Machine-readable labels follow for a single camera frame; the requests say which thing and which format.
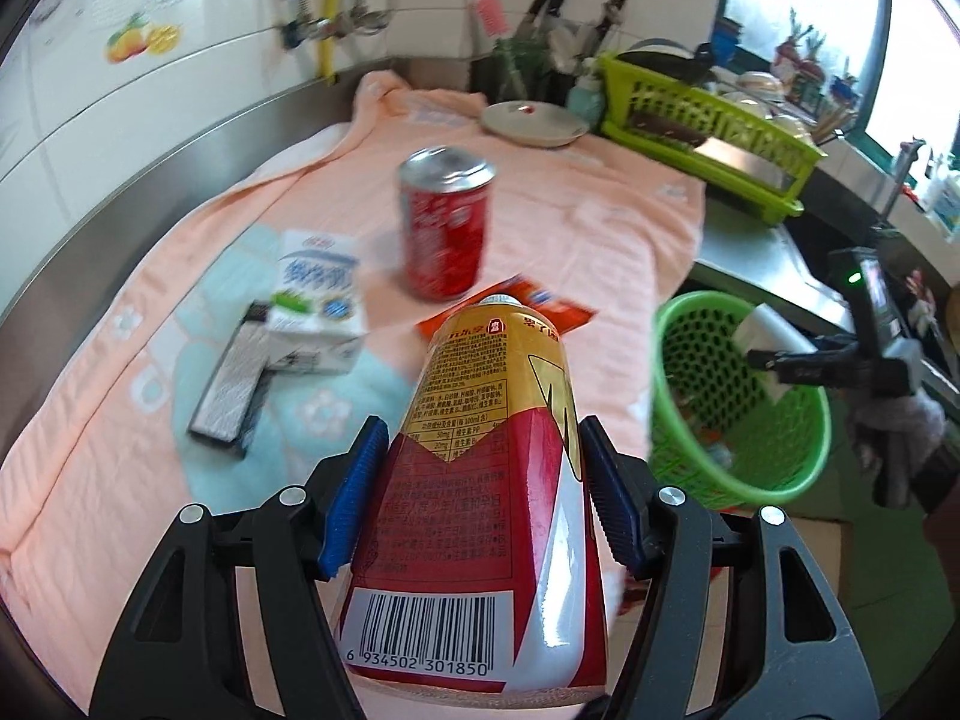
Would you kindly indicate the white ceramic plate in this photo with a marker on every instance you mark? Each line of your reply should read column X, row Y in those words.
column 532, row 127

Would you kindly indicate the green plastic waste basket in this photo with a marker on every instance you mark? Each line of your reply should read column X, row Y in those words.
column 757, row 465

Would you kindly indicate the short red drink can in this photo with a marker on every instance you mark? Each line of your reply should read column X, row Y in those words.
column 446, row 240

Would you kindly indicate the white paper cup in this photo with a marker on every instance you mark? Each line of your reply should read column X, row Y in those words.
column 765, row 326

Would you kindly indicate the green plastic dish rack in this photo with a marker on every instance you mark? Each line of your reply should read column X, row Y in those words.
column 675, row 101

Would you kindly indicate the patterned ceramic bowl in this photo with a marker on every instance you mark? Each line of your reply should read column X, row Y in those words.
column 759, row 82

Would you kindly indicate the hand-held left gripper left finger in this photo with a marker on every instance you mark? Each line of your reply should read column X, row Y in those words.
column 356, row 495

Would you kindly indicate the white ceramic bowl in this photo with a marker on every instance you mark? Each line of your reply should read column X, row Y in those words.
column 742, row 101

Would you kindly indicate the gold and red can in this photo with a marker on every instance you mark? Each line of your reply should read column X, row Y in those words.
column 480, row 502

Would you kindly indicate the teal plastic bottle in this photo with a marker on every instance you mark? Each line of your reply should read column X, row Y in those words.
column 585, row 101

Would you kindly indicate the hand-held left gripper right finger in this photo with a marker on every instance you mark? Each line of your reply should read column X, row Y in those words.
column 611, row 495

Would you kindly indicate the person's right hand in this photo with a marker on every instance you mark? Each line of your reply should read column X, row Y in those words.
column 928, row 424

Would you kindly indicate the pink flowered towel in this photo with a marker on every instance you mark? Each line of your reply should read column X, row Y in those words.
column 112, row 465

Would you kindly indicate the orange snack wrapper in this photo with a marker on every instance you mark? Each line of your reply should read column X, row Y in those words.
column 559, row 311

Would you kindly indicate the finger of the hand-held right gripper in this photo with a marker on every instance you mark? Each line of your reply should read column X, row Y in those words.
column 802, row 371
column 838, row 345

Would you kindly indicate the glass utensil jar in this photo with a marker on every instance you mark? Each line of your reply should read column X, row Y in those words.
column 517, row 64

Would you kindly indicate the red label plant bottle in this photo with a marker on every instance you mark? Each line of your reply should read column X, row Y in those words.
column 793, row 52
column 816, row 82

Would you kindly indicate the bundle of chopsticks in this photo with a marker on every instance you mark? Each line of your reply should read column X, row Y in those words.
column 834, row 121

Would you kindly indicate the blue tin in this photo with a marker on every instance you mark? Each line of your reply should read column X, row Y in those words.
column 727, row 41

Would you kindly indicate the steel faucet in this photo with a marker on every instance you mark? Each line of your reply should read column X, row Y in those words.
column 900, row 172

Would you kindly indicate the white milk carton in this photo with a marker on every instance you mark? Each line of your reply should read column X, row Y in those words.
column 315, row 292

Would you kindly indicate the steel sink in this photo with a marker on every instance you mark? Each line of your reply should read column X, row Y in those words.
column 832, row 255

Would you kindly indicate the flat cigarette box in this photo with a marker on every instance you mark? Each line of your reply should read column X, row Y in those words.
column 229, row 382

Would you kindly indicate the white plastic bottle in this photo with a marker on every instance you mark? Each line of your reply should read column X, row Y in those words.
column 946, row 199

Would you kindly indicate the blue capped jar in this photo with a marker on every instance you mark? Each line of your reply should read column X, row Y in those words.
column 844, row 94

